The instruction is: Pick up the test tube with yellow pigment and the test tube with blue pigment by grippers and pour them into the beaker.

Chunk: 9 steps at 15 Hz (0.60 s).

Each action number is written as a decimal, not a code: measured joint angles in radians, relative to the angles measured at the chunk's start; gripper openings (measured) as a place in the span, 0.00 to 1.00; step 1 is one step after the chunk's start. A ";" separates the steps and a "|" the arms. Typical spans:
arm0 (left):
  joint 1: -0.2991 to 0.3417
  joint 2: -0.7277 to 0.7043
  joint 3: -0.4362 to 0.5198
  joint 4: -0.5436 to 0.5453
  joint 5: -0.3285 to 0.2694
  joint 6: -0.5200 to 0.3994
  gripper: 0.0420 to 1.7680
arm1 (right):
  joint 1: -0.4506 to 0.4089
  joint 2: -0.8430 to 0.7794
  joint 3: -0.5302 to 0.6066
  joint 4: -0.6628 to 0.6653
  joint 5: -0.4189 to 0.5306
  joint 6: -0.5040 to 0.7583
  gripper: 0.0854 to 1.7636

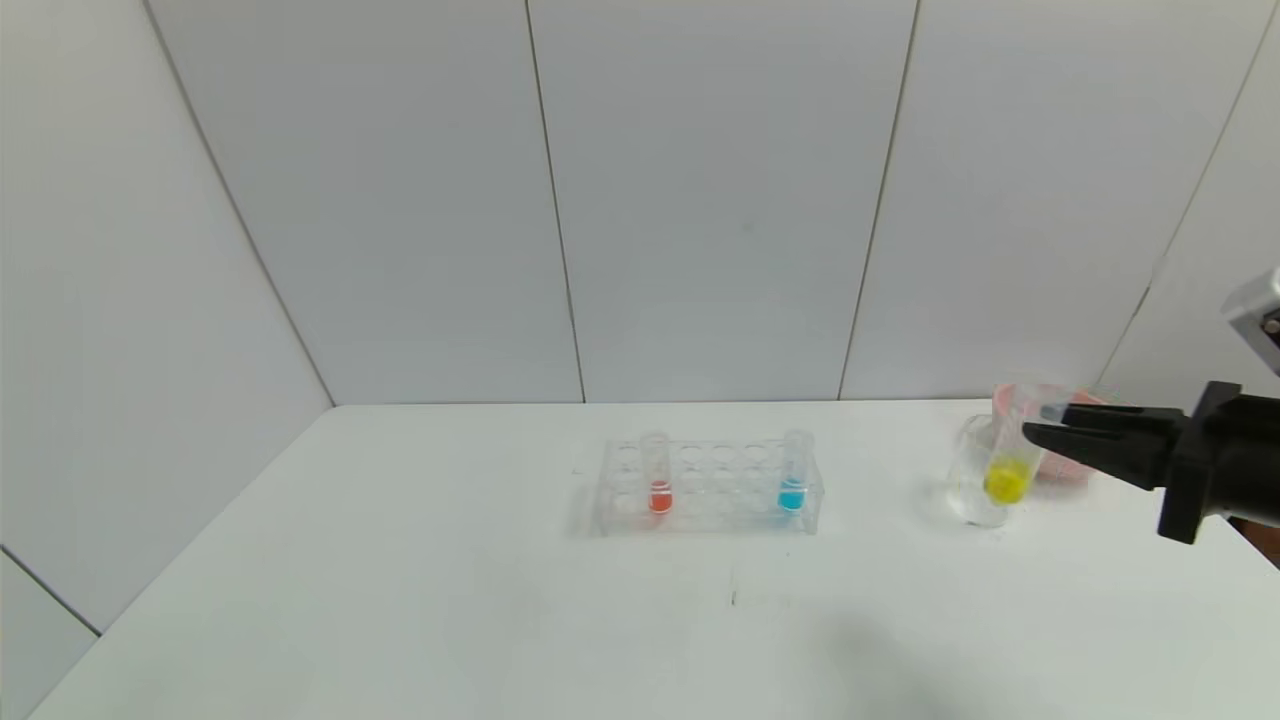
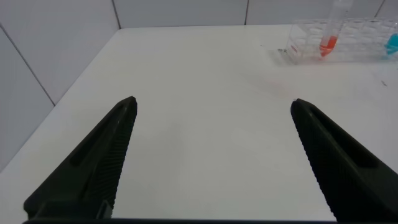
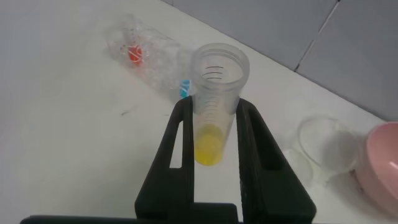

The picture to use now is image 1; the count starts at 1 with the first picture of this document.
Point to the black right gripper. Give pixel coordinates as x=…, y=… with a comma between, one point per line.
x=1196, y=462

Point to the test tube with yellow pigment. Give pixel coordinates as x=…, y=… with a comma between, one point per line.
x=1005, y=480

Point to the test tube with blue pigment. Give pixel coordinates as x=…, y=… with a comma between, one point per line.
x=791, y=494

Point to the clear glass beaker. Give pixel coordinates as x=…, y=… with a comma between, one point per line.
x=965, y=500

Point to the clear plastic test tube rack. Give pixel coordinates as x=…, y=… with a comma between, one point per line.
x=720, y=495

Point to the test tube with red pigment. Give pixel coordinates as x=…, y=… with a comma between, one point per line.
x=659, y=495

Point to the pink bowl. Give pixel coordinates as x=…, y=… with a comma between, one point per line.
x=1062, y=470

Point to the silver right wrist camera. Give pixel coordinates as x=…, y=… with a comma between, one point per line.
x=1262, y=315

